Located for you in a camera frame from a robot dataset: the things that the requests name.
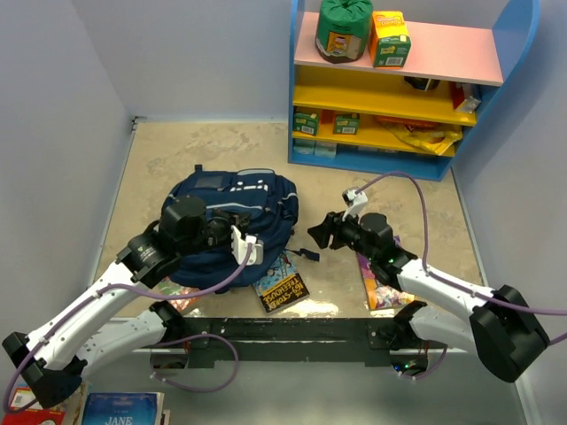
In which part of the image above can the green wrapped tissue roll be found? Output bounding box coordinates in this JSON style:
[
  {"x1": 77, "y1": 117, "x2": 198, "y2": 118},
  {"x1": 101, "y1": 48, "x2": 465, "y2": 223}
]
[{"x1": 315, "y1": 0, "x2": 374, "y2": 64}]

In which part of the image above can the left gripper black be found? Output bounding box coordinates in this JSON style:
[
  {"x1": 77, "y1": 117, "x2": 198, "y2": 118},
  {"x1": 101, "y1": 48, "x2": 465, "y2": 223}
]
[{"x1": 179, "y1": 207, "x2": 251, "y2": 256}]

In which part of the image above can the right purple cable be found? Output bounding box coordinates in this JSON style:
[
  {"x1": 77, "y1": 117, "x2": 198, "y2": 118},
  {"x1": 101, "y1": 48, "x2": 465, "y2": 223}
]
[{"x1": 353, "y1": 171, "x2": 567, "y2": 381}]

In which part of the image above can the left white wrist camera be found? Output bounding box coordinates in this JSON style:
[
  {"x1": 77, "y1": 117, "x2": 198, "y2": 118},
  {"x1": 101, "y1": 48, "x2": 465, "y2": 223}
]
[{"x1": 231, "y1": 225, "x2": 264, "y2": 267}]

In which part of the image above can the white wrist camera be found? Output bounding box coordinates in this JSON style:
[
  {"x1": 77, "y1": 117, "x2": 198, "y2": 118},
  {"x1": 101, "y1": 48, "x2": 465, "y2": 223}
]
[
  {"x1": 342, "y1": 188, "x2": 369, "y2": 221},
  {"x1": 231, "y1": 225, "x2": 264, "y2": 267}
]

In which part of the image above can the black 169-storey treehouse book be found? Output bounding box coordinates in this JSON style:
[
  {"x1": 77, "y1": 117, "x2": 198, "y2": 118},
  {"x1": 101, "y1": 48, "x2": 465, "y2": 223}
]
[{"x1": 252, "y1": 251, "x2": 310, "y2": 315}]

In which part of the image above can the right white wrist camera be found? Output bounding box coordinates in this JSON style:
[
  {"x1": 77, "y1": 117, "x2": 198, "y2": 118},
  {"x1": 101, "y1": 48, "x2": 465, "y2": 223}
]
[{"x1": 342, "y1": 188, "x2": 369, "y2": 221}]

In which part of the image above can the aluminium rail frame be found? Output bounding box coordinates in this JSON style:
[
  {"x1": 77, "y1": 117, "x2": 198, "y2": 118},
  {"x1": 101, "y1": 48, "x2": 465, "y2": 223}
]
[{"x1": 46, "y1": 115, "x2": 541, "y2": 425}]

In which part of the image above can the yellow snack bag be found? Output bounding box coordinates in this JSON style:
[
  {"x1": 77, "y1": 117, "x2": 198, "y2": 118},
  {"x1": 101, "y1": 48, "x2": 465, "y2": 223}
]
[{"x1": 374, "y1": 115, "x2": 463, "y2": 156}]

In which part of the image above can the purple Roald Dahl book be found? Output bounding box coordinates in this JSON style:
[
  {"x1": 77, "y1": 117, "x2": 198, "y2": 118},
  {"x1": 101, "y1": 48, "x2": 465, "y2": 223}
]
[{"x1": 357, "y1": 254, "x2": 417, "y2": 311}]

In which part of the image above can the navy blue school backpack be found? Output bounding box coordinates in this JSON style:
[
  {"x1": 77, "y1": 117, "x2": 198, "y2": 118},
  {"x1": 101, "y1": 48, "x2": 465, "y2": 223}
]
[{"x1": 162, "y1": 165, "x2": 299, "y2": 293}]

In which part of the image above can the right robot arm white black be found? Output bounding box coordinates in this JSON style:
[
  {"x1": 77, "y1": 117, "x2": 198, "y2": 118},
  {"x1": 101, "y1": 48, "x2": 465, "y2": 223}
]
[{"x1": 307, "y1": 212, "x2": 550, "y2": 383}]

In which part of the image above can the small green box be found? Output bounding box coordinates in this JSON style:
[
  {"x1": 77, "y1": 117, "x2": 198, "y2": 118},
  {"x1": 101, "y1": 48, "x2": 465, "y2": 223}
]
[
  {"x1": 292, "y1": 106, "x2": 320, "y2": 136},
  {"x1": 333, "y1": 112, "x2": 361, "y2": 135}
]

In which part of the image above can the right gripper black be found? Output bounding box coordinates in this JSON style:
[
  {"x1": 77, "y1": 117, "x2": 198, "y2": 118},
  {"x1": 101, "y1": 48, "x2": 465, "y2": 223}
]
[{"x1": 307, "y1": 206, "x2": 377, "y2": 263}]

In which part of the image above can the left small green box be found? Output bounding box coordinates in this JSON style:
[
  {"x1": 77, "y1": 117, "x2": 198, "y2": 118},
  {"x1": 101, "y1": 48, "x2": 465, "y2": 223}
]
[{"x1": 292, "y1": 106, "x2": 320, "y2": 136}]

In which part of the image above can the right small green box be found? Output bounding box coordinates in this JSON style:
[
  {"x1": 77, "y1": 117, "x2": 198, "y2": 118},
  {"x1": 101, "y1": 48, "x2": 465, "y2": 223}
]
[{"x1": 333, "y1": 112, "x2": 361, "y2": 135}]

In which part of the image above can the colourful blue toy shelf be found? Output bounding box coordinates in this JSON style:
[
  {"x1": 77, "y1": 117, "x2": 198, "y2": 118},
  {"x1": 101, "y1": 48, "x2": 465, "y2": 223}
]
[{"x1": 288, "y1": 1, "x2": 540, "y2": 181}]

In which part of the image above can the orange green carton box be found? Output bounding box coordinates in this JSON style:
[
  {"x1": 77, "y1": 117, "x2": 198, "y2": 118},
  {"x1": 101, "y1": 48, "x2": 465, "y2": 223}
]
[{"x1": 369, "y1": 11, "x2": 411, "y2": 68}]

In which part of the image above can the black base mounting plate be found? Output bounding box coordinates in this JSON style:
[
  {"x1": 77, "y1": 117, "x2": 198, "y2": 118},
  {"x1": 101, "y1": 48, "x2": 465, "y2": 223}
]
[{"x1": 131, "y1": 315, "x2": 448, "y2": 369}]

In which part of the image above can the purple cable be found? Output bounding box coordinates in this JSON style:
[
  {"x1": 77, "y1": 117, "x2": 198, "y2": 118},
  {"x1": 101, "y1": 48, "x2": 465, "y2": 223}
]
[
  {"x1": 353, "y1": 171, "x2": 567, "y2": 381},
  {"x1": 2, "y1": 241, "x2": 258, "y2": 413}
]

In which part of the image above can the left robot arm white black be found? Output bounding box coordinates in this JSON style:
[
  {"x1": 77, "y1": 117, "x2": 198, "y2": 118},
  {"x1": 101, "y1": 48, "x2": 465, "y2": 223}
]
[{"x1": 2, "y1": 197, "x2": 263, "y2": 413}]

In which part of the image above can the blue Jane book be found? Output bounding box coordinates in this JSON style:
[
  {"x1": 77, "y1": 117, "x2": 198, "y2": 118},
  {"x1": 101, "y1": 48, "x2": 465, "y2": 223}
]
[{"x1": 82, "y1": 392, "x2": 171, "y2": 425}]

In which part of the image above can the red book bottom left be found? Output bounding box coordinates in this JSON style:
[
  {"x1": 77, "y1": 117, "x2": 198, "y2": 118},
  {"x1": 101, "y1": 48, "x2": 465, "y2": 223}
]
[{"x1": 1, "y1": 381, "x2": 91, "y2": 425}]

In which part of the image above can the red white packet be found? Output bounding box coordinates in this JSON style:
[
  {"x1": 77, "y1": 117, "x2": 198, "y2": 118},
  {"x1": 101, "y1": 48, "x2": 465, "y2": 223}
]
[{"x1": 449, "y1": 81, "x2": 482, "y2": 113}]

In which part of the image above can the orange 78-storey treehouse book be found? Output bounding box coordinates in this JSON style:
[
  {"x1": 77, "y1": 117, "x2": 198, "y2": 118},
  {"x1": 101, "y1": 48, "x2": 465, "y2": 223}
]
[{"x1": 153, "y1": 278, "x2": 201, "y2": 314}]

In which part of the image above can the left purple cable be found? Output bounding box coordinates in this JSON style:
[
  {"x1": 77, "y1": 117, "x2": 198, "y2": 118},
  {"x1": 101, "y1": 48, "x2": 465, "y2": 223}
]
[{"x1": 2, "y1": 241, "x2": 258, "y2": 413}]

